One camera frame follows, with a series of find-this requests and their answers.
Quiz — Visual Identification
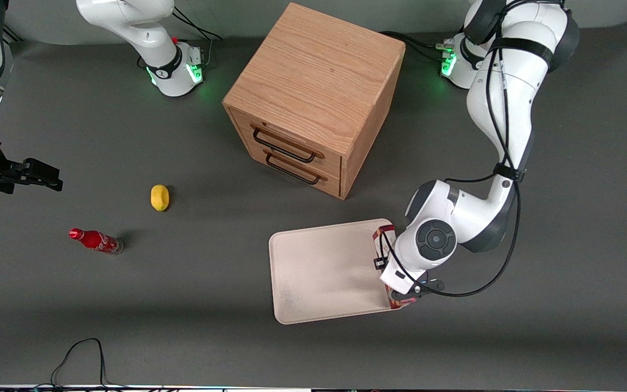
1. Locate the red cola bottle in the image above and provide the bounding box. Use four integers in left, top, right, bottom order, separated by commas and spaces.
69, 228, 124, 255

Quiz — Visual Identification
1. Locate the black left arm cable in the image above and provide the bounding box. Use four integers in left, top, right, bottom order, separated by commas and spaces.
427, 0, 567, 298

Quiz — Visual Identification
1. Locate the cream plastic tray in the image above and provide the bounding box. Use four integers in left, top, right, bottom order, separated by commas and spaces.
268, 218, 401, 325

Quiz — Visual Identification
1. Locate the black looped table cable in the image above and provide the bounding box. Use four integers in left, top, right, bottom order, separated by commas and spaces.
50, 338, 125, 390

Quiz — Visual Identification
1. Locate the yellow lemon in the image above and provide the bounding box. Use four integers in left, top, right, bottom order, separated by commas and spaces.
151, 184, 170, 212

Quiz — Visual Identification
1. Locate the black metal drawer handle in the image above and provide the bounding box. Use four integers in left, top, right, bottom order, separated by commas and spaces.
265, 152, 323, 186
251, 126, 317, 164

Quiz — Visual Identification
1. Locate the wooden drawer front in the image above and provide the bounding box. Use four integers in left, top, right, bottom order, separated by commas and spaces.
236, 137, 342, 198
229, 107, 343, 178

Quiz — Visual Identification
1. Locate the wooden drawer cabinet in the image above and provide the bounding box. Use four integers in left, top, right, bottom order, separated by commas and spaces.
222, 2, 406, 200

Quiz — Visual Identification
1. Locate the red cookie box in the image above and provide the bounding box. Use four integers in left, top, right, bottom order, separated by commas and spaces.
372, 225, 419, 311

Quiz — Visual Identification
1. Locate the black arm base cable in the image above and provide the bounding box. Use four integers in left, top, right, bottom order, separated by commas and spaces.
380, 30, 456, 64
171, 5, 223, 69

